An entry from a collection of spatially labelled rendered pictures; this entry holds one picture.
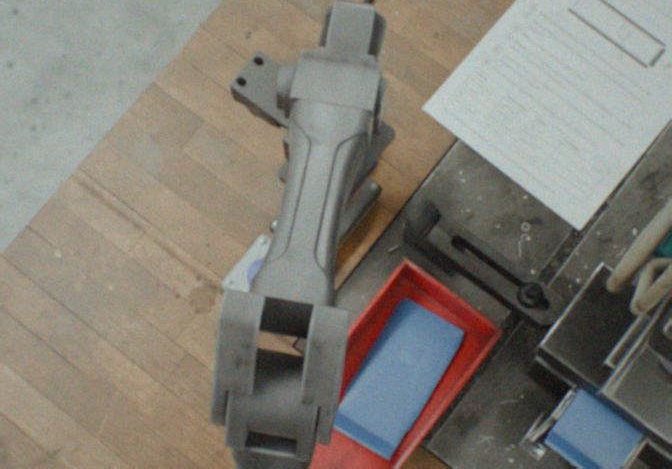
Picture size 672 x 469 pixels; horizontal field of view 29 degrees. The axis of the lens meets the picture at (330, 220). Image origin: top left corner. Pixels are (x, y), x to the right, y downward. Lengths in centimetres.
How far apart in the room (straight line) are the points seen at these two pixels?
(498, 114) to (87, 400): 52
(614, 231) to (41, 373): 61
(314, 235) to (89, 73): 151
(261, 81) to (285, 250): 28
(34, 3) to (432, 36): 121
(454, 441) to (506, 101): 37
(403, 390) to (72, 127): 122
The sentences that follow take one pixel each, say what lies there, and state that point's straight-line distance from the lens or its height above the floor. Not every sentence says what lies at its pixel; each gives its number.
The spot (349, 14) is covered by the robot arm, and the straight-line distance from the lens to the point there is 112.
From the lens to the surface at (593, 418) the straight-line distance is 125.
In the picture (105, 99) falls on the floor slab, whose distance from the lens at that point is 240.
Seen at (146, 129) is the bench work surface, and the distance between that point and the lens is 140.
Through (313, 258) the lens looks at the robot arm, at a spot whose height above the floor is 130.
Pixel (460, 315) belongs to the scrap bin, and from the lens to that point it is 132.
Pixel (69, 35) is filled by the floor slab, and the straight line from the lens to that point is 246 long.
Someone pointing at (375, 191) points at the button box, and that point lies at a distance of 134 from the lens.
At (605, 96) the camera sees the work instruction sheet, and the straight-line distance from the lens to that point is 143.
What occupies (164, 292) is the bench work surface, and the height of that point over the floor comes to 90.
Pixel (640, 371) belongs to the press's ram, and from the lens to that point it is 117.
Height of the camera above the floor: 221
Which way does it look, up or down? 74 degrees down
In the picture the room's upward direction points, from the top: 1 degrees counter-clockwise
